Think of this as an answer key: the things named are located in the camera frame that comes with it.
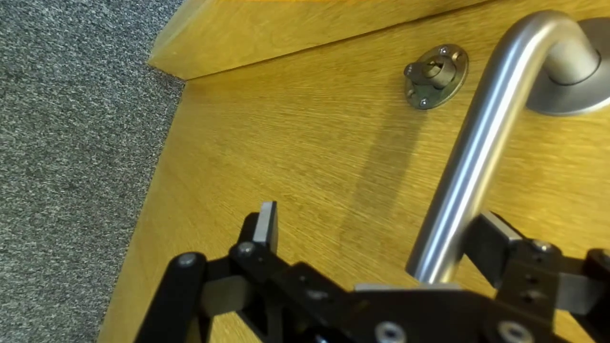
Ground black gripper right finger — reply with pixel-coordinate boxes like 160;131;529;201
463;211;610;343

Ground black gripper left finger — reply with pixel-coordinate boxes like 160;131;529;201
133;199;358;343

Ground light wooden door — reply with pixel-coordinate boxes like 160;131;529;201
93;0;610;343

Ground silver lever door handle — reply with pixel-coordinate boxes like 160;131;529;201
405;7;602;285

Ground silver door lock cylinder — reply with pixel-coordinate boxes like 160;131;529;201
402;43;470;110

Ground round silver handle rosette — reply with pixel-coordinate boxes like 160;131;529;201
529;16;610;117

